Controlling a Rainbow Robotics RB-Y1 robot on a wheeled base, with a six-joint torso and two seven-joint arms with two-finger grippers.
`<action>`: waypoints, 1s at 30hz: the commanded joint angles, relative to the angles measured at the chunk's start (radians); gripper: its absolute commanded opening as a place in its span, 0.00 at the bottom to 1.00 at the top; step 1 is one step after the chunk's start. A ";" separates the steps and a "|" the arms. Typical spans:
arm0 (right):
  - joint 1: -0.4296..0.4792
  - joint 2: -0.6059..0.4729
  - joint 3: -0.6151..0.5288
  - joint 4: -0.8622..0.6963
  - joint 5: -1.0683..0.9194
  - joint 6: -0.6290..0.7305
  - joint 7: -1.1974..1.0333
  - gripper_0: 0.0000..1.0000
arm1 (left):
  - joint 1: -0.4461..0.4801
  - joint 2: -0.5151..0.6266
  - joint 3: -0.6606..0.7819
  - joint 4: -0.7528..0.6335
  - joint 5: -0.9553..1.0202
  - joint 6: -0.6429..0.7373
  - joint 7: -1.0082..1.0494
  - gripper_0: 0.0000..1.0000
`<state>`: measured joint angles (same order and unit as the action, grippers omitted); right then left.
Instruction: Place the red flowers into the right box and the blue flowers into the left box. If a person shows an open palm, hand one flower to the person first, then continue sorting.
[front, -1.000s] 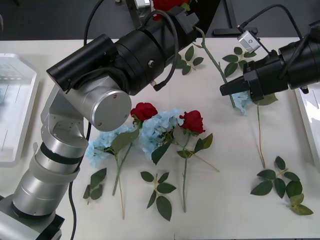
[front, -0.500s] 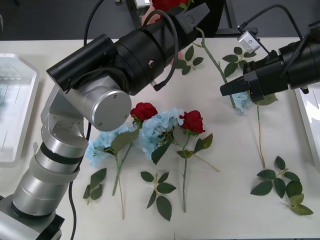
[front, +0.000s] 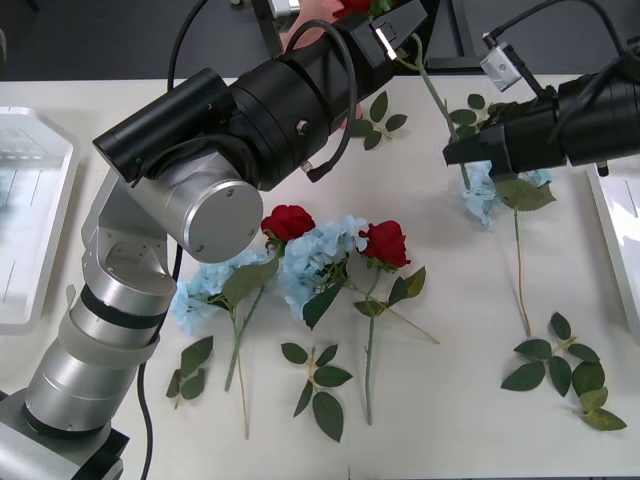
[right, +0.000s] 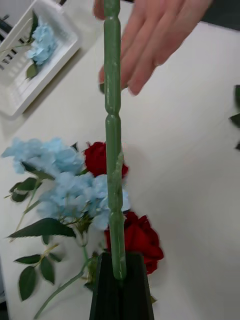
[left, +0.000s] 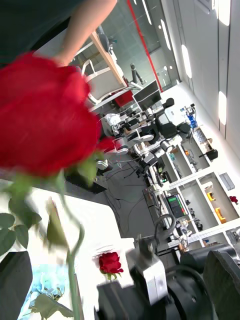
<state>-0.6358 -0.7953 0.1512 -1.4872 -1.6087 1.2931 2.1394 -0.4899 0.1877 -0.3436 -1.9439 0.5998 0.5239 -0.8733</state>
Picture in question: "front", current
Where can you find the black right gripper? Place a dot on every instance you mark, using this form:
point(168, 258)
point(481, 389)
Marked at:
point(535, 135)

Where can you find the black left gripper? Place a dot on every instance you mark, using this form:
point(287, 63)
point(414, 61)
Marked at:
point(345, 80)

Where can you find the red rose with green stem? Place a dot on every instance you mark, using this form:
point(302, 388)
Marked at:
point(385, 245)
point(352, 6)
point(287, 222)

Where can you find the pale blue flower with stem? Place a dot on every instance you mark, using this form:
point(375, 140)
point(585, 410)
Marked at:
point(480, 205)
point(320, 250)
point(192, 310)

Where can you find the person's forearm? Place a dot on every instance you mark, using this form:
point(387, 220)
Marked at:
point(307, 17)

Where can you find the person's hand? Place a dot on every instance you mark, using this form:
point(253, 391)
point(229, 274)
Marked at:
point(353, 117)

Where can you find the black desk foot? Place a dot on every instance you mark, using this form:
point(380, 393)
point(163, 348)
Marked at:
point(475, 62)

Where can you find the shallow white box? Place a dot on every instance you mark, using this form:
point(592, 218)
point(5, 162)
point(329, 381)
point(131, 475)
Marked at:
point(620, 240)
point(30, 200)

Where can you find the yellowish green leaf twig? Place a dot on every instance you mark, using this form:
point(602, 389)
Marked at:
point(605, 421)

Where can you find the small green leaf twig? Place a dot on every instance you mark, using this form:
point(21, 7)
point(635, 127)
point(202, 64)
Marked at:
point(196, 352)

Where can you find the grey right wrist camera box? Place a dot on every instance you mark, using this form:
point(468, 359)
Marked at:
point(500, 67)

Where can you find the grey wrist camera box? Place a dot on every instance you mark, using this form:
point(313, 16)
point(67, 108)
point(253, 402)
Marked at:
point(285, 6)
point(500, 67)

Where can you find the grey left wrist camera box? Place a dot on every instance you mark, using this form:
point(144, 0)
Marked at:
point(285, 6)

